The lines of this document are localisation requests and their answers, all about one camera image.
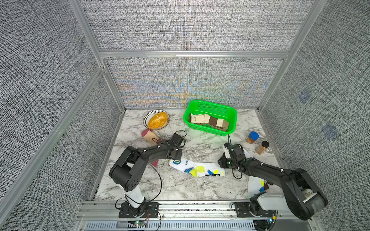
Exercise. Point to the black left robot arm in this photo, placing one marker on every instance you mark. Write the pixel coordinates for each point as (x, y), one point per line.
(128, 170)

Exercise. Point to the aluminium front rail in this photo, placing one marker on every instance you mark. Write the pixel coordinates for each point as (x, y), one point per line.
(168, 210)

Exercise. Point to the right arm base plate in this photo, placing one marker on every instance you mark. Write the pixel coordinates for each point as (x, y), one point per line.
(245, 209)

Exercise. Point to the pink tan striped sock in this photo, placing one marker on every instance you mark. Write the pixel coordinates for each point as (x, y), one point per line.
(151, 137)

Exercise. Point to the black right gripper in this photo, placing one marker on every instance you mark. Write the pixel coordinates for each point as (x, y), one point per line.
(221, 160)

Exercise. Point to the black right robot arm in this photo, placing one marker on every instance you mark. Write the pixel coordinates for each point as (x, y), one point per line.
(301, 195)

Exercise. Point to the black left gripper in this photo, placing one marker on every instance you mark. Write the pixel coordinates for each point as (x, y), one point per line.
(179, 154)

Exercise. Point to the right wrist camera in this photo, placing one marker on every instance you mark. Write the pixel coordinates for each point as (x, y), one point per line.
(226, 152)

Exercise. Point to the green plastic basket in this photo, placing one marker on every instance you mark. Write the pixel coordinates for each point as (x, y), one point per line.
(227, 113)

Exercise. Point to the cream brown block sock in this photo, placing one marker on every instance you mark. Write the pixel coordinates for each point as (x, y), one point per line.
(206, 119)

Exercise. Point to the jar with black lid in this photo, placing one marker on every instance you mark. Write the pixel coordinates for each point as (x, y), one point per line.
(262, 147)

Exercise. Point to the white sock yellow dots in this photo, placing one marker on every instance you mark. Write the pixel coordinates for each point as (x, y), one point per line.
(198, 169)
(255, 186)

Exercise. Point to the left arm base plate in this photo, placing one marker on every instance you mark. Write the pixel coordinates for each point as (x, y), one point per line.
(149, 210)

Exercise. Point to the patterned bowl with orange food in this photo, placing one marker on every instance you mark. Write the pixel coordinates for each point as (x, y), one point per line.
(156, 119)

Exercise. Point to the jar with blue lid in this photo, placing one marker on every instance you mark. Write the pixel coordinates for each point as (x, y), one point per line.
(252, 137)

